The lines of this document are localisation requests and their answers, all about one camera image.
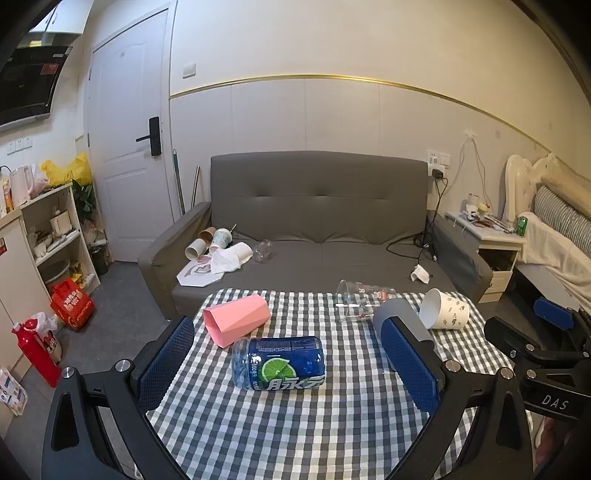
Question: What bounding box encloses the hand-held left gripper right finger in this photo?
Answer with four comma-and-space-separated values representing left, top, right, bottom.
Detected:
379, 316, 534, 480

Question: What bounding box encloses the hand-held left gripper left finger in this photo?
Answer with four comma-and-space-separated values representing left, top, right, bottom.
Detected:
41, 316, 197, 480

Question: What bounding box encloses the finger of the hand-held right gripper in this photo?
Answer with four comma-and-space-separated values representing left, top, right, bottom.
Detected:
532, 298, 591, 354
484, 316, 548, 367

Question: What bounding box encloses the grey cup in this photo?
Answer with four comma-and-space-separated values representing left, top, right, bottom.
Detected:
373, 298, 437, 356

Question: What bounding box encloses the white printed paper cup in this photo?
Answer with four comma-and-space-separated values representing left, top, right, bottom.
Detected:
419, 288, 472, 330

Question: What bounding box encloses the pink hexagonal cup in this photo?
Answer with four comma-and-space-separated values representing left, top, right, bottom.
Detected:
203, 295, 271, 348

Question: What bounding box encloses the blue cut bottle cup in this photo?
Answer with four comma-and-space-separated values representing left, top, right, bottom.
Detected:
231, 336, 327, 392

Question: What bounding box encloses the person's right hand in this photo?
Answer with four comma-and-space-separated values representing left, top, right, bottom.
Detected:
534, 415, 563, 469

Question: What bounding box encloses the white blanket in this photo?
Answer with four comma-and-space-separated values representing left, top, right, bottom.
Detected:
516, 211, 591, 297

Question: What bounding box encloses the white nightstand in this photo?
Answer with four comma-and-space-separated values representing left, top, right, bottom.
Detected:
444, 210, 528, 304

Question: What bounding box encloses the white octagonal board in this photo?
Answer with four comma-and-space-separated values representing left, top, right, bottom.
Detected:
177, 257, 225, 288

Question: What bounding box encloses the checkered tablecloth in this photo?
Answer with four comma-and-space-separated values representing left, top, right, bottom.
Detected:
145, 288, 536, 480

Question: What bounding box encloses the striped grey cushion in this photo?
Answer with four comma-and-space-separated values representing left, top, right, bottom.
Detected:
533, 185, 591, 237

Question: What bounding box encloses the red shopping bag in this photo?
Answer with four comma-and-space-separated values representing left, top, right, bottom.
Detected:
50, 278, 96, 331

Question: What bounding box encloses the white crumpled tissue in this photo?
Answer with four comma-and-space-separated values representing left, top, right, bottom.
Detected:
209, 248, 242, 274

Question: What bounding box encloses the white red plastic bag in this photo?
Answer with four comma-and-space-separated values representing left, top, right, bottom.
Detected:
28, 311, 64, 366

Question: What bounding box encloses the black trash bin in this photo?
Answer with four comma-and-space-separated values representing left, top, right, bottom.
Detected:
90, 244, 110, 277

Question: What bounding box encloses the white bed headboard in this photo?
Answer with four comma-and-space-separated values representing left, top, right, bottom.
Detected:
502, 154, 555, 223

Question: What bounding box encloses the red fire extinguisher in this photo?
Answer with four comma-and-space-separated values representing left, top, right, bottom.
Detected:
11, 318, 62, 387

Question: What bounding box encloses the white storage shelf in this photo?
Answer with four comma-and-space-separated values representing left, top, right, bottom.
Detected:
21, 182, 103, 302

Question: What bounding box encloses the grey plastic basin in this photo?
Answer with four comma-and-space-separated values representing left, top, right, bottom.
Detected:
41, 259, 71, 284

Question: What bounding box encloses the white tissue pack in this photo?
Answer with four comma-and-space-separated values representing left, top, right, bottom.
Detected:
0, 368, 29, 417

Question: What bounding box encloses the white door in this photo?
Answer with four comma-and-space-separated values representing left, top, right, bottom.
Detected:
88, 9, 175, 265

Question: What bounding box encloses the white cabinet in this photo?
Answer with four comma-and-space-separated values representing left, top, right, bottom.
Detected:
0, 215, 48, 376

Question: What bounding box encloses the green plant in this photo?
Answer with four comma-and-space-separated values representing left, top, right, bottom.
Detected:
71, 180, 99, 228

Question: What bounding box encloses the grey sofa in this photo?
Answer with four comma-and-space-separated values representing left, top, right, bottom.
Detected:
137, 151, 494, 321

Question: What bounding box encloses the yellow plastic bag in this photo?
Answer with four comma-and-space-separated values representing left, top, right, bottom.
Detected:
41, 152, 93, 188

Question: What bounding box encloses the pink white kettle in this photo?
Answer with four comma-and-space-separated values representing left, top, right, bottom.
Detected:
10, 165, 36, 208

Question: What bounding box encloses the black range hood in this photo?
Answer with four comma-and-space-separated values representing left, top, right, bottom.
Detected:
0, 32, 75, 133

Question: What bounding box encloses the black cable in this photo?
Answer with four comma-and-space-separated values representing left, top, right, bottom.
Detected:
385, 178, 450, 263

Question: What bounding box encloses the white cable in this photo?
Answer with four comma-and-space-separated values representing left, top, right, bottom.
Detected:
455, 131, 493, 209

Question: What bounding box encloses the green mop handle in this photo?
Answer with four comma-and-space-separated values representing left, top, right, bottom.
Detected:
172, 148, 186, 216

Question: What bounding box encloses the black door lock handle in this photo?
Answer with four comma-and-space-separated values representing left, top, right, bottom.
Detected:
136, 117, 162, 157

